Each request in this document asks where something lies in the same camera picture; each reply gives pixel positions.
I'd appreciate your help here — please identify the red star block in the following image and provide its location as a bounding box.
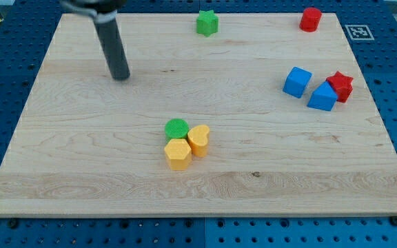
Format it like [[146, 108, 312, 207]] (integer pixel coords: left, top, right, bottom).
[[326, 71, 354, 103]]

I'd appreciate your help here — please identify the yellow hexagon block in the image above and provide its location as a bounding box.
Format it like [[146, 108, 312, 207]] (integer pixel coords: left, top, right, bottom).
[[164, 138, 192, 171]]

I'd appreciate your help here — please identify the white fiducial marker tag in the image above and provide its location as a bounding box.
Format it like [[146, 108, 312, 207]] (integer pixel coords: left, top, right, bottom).
[[345, 24, 374, 41]]

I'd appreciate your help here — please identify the green star block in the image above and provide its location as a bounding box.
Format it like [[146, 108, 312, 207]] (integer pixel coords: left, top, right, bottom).
[[196, 10, 218, 37]]

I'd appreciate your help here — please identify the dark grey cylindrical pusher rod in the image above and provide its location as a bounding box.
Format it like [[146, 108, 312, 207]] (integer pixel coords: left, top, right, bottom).
[[94, 12, 130, 81]]

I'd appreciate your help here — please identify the green cylinder block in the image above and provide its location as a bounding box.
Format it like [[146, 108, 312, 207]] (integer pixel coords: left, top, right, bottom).
[[164, 118, 190, 142]]

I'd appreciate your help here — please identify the blue pentagon house block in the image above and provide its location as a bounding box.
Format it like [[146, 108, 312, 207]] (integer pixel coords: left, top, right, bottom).
[[307, 81, 338, 111]]

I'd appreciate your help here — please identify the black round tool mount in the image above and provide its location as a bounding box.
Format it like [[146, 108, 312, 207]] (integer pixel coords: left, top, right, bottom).
[[59, 0, 127, 17]]

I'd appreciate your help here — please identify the blue cube block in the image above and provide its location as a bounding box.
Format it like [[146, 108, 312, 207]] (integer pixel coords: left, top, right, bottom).
[[283, 67, 312, 99]]

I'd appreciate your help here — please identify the yellow heart block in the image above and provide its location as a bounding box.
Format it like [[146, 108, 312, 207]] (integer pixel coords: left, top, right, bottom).
[[187, 125, 210, 157]]

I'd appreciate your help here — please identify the red cylinder block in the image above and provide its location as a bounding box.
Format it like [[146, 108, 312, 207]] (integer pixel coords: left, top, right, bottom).
[[299, 7, 322, 32]]

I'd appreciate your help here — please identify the light wooden board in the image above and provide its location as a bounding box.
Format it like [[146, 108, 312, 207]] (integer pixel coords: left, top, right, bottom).
[[0, 13, 397, 218]]

